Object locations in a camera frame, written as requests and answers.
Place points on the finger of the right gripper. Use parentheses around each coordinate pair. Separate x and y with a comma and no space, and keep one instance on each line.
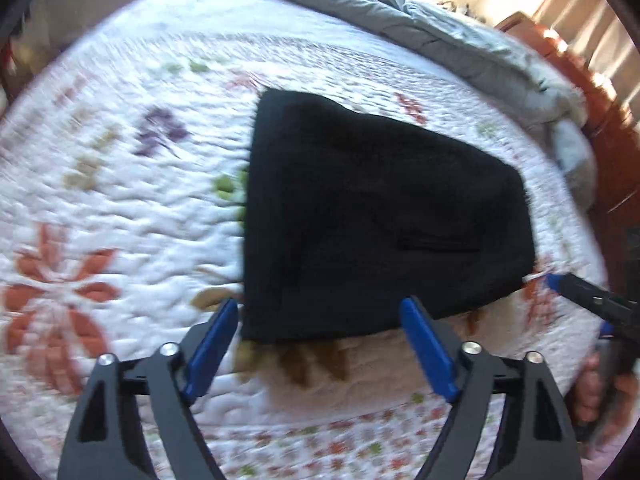
(605,304)
(607,330)

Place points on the wooden headboard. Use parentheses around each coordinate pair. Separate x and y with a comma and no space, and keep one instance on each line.
(615,215)

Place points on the grey blue duvet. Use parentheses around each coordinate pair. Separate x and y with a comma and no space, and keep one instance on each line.
(527,86)

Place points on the black pants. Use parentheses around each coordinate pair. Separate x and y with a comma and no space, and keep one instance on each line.
(347,214)

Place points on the curtain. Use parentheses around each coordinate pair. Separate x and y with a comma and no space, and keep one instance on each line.
(598,37)

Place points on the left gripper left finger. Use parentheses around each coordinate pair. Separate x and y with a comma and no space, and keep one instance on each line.
(106,437)

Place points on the right hand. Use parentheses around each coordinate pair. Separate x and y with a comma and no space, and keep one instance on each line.
(588,396)

